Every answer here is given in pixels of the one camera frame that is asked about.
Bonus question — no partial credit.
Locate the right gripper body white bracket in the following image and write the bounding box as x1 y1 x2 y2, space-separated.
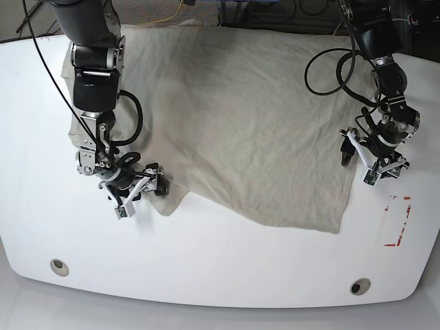
98 165 164 208

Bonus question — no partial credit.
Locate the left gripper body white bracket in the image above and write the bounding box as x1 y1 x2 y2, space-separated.
340 127 410 178

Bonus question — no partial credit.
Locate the beige t-shirt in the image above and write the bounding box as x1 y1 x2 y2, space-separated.
60 19 386 236

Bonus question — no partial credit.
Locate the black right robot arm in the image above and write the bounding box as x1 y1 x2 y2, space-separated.
49 0 168 210

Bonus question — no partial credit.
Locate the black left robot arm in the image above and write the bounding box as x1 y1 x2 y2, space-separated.
332 1 420 186

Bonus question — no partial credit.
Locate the red tape rectangle marking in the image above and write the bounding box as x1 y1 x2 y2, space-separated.
380 195 413 248

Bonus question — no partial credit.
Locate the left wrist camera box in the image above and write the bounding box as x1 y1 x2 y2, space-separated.
362 168 381 186

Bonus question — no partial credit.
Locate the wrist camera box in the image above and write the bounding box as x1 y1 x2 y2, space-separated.
362 168 381 186
115 203 135 219

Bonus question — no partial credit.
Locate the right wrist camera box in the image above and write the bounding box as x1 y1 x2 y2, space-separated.
115 203 135 219

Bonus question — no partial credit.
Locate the left table cable grommet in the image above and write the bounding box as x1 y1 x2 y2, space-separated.
50 259 69 277

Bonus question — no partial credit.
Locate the table cable grommet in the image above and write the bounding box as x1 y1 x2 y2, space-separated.
50 259 69 277
350 278 371 296

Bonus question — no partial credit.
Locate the right table cable grommet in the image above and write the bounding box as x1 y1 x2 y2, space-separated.
350 278 371 296

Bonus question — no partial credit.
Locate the yellow cable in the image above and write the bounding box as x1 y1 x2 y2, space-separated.
126 0 183 30

